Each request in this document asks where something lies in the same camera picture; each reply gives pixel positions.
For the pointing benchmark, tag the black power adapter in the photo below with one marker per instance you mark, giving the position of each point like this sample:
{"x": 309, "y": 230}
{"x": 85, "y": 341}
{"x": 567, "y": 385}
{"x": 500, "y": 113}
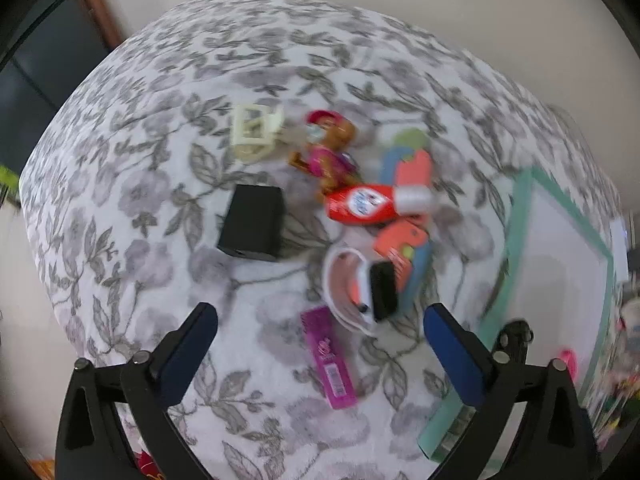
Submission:
{"x": 252, "y": 227}

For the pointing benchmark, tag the long orange carrot knife toy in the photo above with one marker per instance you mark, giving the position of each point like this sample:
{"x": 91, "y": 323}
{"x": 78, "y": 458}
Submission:
{"x": 407, "y": 161}

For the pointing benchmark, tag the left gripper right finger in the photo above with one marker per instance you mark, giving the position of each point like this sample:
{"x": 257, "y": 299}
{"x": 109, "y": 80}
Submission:
{"x": 554, "y": 439}

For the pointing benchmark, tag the black toy car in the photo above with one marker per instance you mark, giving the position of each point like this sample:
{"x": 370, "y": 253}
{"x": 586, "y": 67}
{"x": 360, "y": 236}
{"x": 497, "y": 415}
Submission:
{"x": 514, "y": 339}

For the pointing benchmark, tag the red white glue bottle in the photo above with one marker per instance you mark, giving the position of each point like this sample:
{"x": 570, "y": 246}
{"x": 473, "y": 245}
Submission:
{"x": 378, "y": 203}

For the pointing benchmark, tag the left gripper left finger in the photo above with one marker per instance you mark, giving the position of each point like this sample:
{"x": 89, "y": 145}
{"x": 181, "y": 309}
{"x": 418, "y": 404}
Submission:
{"x": 92, "y": 443}

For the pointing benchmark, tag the pink wristband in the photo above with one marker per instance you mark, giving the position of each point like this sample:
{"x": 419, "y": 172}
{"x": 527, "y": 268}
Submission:
{"x": 568, "y": 356}

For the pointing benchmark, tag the cream plastic toy chair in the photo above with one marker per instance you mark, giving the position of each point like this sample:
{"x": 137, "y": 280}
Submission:
{"x": 254, "y": 131}

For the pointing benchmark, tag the brown puppy toy figure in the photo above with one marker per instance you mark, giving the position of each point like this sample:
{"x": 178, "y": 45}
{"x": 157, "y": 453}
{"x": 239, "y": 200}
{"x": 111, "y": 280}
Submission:
{"x": 325, "y": 157}

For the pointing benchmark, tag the dark window panel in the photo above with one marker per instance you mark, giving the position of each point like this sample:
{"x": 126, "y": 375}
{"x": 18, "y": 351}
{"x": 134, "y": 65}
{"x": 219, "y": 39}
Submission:
{"x": 55, "y": 48}

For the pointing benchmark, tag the orange blue carrot knife toy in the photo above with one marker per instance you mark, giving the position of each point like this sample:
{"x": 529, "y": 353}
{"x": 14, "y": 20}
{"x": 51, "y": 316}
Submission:
{"x": 408, "y": 247}

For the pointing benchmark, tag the teal framed white tray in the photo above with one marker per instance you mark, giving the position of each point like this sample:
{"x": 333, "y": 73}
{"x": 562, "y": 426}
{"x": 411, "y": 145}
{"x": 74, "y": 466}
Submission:
{"x": 559, "y": 278}

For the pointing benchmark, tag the magenta lip balm package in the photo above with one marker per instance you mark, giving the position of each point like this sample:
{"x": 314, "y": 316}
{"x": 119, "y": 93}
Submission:
{"x": 328, "y": 356}

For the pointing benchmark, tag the floral grey white blanket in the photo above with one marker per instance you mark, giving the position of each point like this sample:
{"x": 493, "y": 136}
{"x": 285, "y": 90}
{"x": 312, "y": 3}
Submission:
{"x": 125, "y": 194}

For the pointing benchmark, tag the white router box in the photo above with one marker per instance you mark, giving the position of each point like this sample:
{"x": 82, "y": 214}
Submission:
{"x": 619, "y": 249}

